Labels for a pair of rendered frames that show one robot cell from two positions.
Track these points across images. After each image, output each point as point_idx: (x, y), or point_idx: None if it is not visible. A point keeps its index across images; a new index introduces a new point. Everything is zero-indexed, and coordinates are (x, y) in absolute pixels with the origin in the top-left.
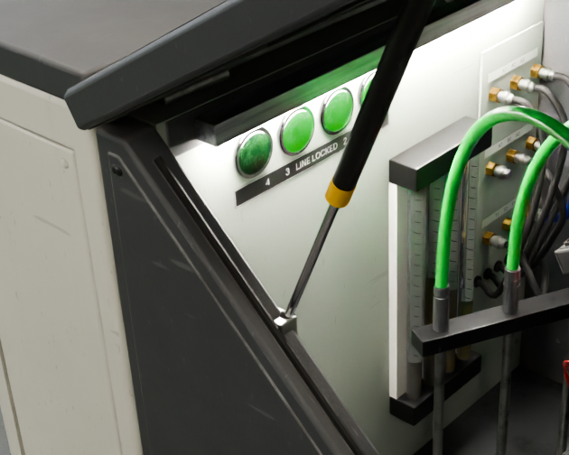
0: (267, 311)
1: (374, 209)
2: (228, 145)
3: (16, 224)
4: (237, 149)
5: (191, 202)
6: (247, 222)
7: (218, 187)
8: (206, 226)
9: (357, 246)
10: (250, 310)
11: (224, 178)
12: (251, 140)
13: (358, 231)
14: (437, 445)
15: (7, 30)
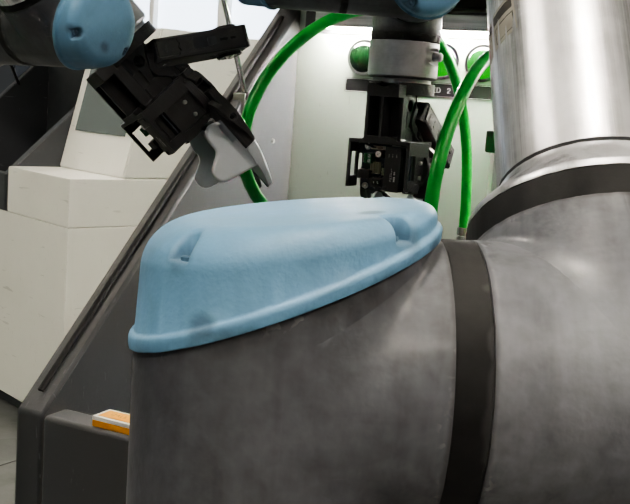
0: (237, 86)
1: (474, 167)
2: (347, 44)
3: None
4: (350, 48)
5: (269, 36)
6: (352, 106)
7: (335, 69)
8: (261, 45)
9: (451, 189)
10: (235, 83)
11: (340, 65)
12: (359, 45)
13: (454, 176)
14: None
15: None
